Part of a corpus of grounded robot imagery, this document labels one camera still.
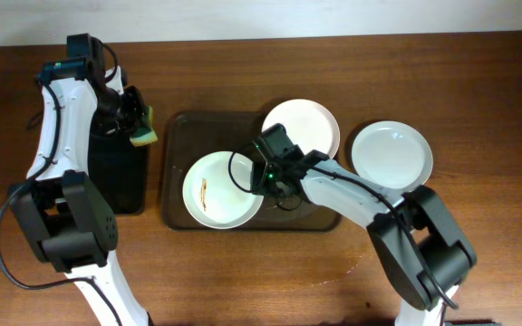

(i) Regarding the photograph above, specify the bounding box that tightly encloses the green yellow sponge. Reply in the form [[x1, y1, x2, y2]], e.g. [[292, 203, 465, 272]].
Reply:
[[130, 106, 158, 147]]

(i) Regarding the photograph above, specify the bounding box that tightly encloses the black small tray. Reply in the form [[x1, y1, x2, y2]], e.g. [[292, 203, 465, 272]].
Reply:
[[88, 134, 150, 215]]

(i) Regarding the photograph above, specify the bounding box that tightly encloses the white plate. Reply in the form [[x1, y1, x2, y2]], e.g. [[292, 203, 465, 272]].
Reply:
[[262, 99, 341, 158], [182, 151, 264, 229]]

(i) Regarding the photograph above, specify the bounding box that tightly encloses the light blue plate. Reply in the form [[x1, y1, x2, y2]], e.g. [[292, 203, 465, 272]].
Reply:
[[350, 120, 434, 192]]

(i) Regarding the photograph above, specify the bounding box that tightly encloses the brown serving tray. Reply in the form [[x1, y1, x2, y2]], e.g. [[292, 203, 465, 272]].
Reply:
[[160, 111, 342, 233]]

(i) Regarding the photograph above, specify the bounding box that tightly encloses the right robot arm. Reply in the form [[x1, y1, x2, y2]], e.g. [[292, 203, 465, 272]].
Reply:
[[250, 124, 477, 325]]

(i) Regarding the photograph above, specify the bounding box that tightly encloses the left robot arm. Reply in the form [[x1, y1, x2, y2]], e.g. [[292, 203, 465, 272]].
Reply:
[[0, 34, 158, 325]]

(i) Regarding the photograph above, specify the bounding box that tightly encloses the white plate top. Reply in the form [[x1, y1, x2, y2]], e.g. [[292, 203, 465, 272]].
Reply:
[[262, 99, 341, 158]]

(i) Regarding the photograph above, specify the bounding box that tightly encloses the white plate bottom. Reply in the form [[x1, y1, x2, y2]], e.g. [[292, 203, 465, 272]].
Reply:
[[182, 151, 264, 229]]

